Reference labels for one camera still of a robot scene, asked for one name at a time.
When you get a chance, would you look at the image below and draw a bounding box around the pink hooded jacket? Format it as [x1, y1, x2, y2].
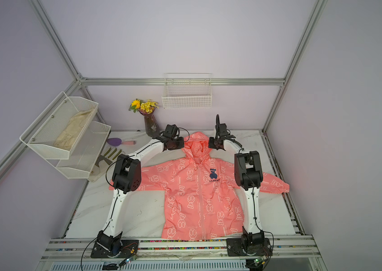
[108, 131, 290, 241]

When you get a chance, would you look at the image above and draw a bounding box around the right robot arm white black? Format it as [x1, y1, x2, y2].
[209, 115, 273, 257]

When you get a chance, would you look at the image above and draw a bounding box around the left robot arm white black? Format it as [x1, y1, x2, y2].
[95, 125, 184, 257]

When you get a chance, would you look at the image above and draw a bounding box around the dark glass vase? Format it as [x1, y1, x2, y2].
[143, 112, 160, 138]

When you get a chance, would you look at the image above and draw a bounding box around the yellow flower bouquet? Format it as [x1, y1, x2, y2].
[129, 99, 159, 115]

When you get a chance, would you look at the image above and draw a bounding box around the purple pink hairbrush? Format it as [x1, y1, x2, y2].
[106, 138, 136, 147]

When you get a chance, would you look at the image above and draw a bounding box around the beige green work glove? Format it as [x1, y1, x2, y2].
[88, 147, 123, 182]

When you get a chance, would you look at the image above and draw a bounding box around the white mesh lower shelf bin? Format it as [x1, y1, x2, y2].
[53, 121, 111, 179]

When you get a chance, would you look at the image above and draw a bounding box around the white mesh shelf bin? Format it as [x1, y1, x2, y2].
[53, 121, 111, 179]
[19, 92, 98, 160]

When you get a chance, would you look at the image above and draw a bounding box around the beige cloth in bin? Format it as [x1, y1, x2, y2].
[53, 109, 94, 151]

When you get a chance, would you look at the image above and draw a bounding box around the white mesh upper shelf bin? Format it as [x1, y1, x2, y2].
[19, 92, 98, 160]

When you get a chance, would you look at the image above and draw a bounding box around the white wire wall basket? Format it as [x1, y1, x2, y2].
[162, 73, 212, 110]

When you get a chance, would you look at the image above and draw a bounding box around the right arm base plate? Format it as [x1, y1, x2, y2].
[226, 238, 273, 256]

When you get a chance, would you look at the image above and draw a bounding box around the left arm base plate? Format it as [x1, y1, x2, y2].
[90, 239, 140, 259]

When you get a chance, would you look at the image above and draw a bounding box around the aluminium rail front frame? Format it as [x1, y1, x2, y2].
[40, 236, 322, 262]

